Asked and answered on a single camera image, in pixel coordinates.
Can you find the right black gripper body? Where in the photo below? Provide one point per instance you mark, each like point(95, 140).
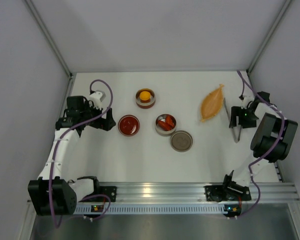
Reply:
point(239, 115)

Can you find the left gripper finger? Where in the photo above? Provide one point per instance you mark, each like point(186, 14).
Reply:
point(80, 129)
point(109, 121)

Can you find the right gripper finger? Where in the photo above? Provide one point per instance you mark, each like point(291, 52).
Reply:
point(248, 123)
point(235, 112)

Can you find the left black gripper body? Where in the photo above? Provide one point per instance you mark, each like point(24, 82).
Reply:
point(101, 120)

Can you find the metal tongs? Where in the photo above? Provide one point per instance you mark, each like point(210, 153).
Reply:
point(236, 137)

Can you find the orange round food ball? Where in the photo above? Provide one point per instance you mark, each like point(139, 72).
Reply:
point(145, 96)

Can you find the red sausage piece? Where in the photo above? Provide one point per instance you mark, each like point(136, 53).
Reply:
point(165, 126)
point(169, 121)

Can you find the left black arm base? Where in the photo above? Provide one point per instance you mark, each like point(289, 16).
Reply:
point(109, 191)

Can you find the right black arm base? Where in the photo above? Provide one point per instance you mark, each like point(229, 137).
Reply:
point(215, 193)

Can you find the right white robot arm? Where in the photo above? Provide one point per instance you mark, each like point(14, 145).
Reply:
point(271, 142)

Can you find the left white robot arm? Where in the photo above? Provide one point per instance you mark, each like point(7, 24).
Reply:
point(53, 192)

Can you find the red-banded steel lunch tin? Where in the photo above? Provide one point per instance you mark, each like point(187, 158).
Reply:
point(143, 104)

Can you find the beige-banded steel lunch tin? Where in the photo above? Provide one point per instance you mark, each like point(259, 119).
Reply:
point(159, 130)

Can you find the red round lid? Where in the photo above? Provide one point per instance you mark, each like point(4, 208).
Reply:
point(128, 125)

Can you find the orange leaf-shaped woven tray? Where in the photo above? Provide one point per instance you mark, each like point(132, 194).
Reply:
point(212, 104)

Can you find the brown round lid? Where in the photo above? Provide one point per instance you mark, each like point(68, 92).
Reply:
point(181, 141)

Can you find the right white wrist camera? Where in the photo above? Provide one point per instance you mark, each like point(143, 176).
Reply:
point(246, 100)

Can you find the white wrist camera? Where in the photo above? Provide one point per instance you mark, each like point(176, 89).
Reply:
point(246, 100)
point(96, 98)

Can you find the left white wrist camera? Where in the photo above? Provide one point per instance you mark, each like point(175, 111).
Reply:
point(96, 98)

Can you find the left aluminium frame post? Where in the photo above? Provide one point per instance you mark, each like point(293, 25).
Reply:
point(47, 35)

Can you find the aluminium frame post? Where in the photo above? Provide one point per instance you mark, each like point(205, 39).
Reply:
point(274, 26)
point(47, 35)

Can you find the aluminium mounting rail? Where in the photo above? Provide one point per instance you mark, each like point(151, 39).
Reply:
point(194, 193)

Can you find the slotted grey cable duct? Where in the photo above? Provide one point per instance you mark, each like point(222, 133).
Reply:
point(156, 209)

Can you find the right aluminium frame post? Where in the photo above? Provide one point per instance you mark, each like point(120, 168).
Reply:
point(274, 26)

